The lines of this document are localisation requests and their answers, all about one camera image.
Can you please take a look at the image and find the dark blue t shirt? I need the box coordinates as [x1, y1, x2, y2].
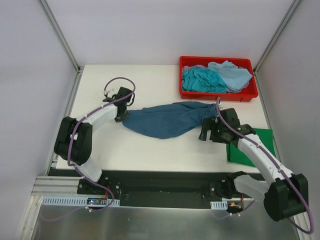
[122, 101, 218, 140]

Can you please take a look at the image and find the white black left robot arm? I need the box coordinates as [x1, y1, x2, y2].
[53, 87, 135, 195]

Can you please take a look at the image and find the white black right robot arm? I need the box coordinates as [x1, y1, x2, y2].
[199, 108, 311, 222]

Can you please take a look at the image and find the folded green t shirt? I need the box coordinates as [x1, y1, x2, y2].
[226, 128, 276, 167]

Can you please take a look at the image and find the red plastic bin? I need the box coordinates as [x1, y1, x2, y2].
[179, 56, 258, 102]

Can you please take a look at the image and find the light blue crumpled t shirt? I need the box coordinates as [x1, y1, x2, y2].
[207, 60, 253, 94]

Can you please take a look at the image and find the teal crumpled t shirt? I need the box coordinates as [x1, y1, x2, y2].
[181, 66, 227, 94]

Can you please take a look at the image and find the lavender crumpled t shirt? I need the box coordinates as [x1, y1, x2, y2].
[182, 64, 207, 71]

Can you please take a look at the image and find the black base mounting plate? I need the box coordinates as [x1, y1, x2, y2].
[47, 168, 266, 208]

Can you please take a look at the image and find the right slotted cable duct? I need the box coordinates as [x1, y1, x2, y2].
[210, 200, 228, 211]

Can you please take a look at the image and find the slotted cable duct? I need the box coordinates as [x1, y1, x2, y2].
[42, 196, 120, 208]
[210, 200, 228, 211]

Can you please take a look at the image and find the left slotted cable duct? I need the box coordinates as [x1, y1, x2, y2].
[42, 196, 120, 208]

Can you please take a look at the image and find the horizontal aluminium rail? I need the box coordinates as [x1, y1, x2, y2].
[31, 176, 81, 196]

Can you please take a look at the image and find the left aluminium frame post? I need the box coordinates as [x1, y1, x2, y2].
[37, 0, 81, 73]

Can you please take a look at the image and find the aluminium frame post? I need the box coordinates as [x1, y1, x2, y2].
[253, 0, 304, 75]
[37, 0, 81, 73]

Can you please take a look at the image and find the right aluminium frame post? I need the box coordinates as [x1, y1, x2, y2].
[253, 0, 304, 75]

